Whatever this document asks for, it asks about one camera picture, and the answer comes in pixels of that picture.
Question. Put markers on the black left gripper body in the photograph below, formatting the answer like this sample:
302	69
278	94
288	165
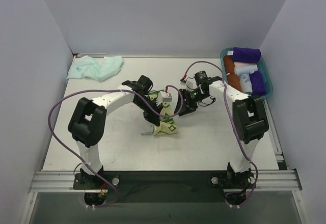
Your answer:
152	115

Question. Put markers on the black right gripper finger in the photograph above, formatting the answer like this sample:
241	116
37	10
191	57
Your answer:
180	107
186	111

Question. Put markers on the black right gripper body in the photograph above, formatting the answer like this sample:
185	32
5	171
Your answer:
185	106

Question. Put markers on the green and yellow patterned towel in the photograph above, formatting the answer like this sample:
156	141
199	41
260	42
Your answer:
168	125

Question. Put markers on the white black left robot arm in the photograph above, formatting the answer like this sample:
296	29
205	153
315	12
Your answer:
88	120

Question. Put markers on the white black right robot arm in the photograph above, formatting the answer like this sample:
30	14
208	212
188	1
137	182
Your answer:
246	113

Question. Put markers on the orange brown rolled towel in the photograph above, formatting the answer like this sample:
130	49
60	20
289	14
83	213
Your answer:
232	78

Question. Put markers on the pink rolled towel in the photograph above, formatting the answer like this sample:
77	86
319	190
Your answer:
245	67

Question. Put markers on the white blue rolled towel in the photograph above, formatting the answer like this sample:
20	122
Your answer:
245	82

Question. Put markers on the purple rolled towel top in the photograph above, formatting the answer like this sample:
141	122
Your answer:
246	55

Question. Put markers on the purple rolled towel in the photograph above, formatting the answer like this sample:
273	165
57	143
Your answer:
258	86
246	55

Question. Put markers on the purple rolled towel right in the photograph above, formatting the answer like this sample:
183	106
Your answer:
258	86

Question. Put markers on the teal plastic basket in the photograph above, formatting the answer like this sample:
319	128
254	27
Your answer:
261	68

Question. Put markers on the light mint crumpled towel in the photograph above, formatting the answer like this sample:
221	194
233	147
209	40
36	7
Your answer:
88	67

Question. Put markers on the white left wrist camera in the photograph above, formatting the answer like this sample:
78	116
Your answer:
163	98

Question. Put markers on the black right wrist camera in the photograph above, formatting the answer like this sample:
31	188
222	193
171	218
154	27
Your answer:
200	77

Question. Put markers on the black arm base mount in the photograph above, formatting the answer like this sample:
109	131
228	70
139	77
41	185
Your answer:
165	186

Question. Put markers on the aluminium frame rail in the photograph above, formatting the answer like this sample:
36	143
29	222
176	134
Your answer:
265	180

